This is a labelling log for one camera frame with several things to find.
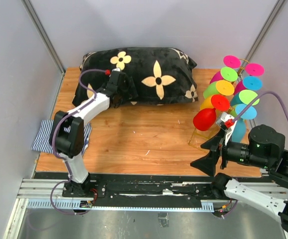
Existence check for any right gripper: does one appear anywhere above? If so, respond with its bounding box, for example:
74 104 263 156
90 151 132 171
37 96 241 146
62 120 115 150
189 126 270 175

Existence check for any blue wine glass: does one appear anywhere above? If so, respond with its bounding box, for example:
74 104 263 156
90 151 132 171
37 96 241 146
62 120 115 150
231 104 257 143

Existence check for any light green wine glass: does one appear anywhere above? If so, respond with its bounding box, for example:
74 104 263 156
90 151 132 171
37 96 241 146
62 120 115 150
228 105 237 118

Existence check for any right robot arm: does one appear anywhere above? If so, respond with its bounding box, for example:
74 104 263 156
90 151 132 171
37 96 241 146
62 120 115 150
190 124 288 233

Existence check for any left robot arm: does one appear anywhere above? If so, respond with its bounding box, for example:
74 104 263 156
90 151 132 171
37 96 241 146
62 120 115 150
49 68 138 197

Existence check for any red wine glass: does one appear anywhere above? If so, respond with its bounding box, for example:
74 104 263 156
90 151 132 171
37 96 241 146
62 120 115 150
193 94 230 131

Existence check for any pink base wine glass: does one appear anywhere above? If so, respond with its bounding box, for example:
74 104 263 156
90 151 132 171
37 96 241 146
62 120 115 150
223 55 241 69

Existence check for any pink base rear glass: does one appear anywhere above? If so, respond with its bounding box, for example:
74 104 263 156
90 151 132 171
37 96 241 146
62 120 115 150
245 63 265 76

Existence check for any black floral plush pillow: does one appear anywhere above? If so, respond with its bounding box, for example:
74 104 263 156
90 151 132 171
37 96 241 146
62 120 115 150
72 47 198 107

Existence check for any teal glass green base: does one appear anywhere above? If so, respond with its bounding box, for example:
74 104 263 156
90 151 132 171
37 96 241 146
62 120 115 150
230 89 258 107

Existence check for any green glass yellow base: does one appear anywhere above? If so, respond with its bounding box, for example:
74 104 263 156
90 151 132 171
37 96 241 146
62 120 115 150
203 80 235 99

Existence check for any magenta glass green base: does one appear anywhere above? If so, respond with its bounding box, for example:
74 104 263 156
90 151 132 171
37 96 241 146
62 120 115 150
210 67 238 84

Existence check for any magenta glass blue base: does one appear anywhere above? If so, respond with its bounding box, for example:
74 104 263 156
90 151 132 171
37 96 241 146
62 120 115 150
234 76 263 95

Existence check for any blue white striped cloth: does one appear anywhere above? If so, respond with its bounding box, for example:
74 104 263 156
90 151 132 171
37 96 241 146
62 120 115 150
31 119 92 155

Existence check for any gold wire glass rack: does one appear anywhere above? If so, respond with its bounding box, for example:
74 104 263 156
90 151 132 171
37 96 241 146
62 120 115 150
188 58 249 150

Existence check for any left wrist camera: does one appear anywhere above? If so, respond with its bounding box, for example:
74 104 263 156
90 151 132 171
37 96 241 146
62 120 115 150
111 68 122 76

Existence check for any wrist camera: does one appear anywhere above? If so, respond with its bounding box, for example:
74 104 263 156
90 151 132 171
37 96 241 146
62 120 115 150
216 112 237 145
111 68 122 76

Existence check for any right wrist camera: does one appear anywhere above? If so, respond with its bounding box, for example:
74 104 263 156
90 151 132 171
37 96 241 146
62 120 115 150
216 112 237 145

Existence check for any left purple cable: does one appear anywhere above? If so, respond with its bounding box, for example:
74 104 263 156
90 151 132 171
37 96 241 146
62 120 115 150
49 68 110 215

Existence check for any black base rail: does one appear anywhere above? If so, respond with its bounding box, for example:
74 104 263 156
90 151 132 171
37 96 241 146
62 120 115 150
17 172 235 212

